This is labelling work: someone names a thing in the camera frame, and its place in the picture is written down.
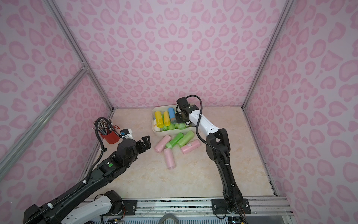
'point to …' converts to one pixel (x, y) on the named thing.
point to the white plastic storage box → (171, 132)
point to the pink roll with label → (191, 145)
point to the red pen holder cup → (112, 137)
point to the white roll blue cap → (156, 129)
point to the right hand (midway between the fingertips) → (178, 118)
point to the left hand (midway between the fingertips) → (148, 140)
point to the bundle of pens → (104, 127)
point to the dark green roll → (165, 128)
